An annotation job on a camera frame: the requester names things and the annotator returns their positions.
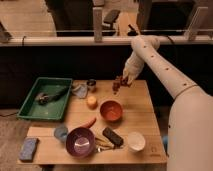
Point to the purple bowl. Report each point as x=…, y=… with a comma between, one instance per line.
x=80, y=142

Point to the blue sponge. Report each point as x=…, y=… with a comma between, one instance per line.
x=28, y=149

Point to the dark rectangular block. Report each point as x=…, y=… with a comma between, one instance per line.
x=113, y=137

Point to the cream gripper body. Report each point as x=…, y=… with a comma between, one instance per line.
x=128, y=76

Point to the white cup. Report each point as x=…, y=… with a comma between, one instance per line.
x=136, y=142

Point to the red orange bowl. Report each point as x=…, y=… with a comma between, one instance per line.
x=111, y=111

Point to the small metal can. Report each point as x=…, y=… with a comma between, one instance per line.
x=91, y=84

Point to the wooden table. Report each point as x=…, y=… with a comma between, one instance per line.
x=138, y=115

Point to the yellow orange fruit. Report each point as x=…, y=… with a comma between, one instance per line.
x=92, y=102

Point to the red chili pepper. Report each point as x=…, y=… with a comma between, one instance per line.
x=89, y=124

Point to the white horizontal rail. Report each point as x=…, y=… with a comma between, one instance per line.
x=106, y=41

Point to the light blue cup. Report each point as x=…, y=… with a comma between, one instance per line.
x=61, y=133

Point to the green plastic tray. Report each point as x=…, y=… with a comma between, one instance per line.
x=52, y=111

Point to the dark tool in tray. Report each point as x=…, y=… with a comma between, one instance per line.
x=44, y=98

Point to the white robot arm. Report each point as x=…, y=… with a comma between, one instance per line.
x=190, y=127

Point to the dark purple grape bunch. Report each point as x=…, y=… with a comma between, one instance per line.
x=118, y=82

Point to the grey blue cloth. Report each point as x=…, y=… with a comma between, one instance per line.
x=80, y=91

